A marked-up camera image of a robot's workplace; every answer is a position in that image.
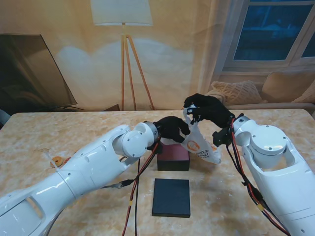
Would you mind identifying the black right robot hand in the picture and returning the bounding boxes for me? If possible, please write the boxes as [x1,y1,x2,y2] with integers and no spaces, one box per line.
[184,93,234,129]

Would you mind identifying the dark flat television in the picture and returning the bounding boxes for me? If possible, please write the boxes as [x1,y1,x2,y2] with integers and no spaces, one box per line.
[0,33,83,111]

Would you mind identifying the grey left arm cable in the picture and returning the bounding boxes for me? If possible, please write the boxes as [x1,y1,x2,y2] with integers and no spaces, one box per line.
[100,179,135,190]

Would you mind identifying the red black arm cables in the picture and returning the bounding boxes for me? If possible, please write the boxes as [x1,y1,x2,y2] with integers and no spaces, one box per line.
[225,118,291,236]
[122,144,160,236]

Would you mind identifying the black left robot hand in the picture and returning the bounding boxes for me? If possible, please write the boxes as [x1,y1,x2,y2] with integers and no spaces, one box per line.
[154,116,191,143]

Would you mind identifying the white shade tripod floor lamp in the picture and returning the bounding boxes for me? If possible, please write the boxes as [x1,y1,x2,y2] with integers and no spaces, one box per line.
[90,0,156,111]

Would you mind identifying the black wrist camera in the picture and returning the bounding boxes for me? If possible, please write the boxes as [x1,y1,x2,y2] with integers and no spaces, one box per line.
[213,127,233,148]
[147,142,163,155]

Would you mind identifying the plain tan cushion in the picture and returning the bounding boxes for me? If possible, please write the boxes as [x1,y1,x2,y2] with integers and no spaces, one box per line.
[261,71,315,103]

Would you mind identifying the black gift box pink inside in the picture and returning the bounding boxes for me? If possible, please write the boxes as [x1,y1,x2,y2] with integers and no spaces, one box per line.
[157,144,190,172]

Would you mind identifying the red black left arm cables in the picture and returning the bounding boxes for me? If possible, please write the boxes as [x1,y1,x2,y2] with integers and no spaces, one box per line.
[122,144,160,236]

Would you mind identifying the white plastic bag orange logo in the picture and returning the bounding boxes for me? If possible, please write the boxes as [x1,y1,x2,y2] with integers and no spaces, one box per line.
[181,104,222,165]

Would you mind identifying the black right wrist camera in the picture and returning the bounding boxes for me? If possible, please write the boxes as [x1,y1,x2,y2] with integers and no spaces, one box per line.
[213,127,233,148]

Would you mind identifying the white framed window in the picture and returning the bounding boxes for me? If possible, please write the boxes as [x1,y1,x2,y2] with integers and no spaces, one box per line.
[220,0,315,74]

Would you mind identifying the red black right arm cables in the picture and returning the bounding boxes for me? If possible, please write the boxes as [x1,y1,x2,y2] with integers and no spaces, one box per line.
[225,118,291,236]

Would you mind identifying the beige knitted cushion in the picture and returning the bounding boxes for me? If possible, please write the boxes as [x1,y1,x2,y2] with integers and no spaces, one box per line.
[211,80,263,105]
[292,86,315,103]

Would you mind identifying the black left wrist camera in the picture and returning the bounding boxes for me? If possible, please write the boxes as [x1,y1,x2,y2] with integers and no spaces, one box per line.
[147,142,163,155]

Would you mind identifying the beige sofa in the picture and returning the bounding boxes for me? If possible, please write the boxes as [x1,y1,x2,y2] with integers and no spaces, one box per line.
[198,71,315,110]

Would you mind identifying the black gift box lid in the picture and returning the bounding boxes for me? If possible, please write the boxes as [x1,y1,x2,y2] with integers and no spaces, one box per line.
[152,178,191,218]

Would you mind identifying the plain orange mini donut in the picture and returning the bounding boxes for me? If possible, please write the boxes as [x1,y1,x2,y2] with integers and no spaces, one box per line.
[50,156,65,169]

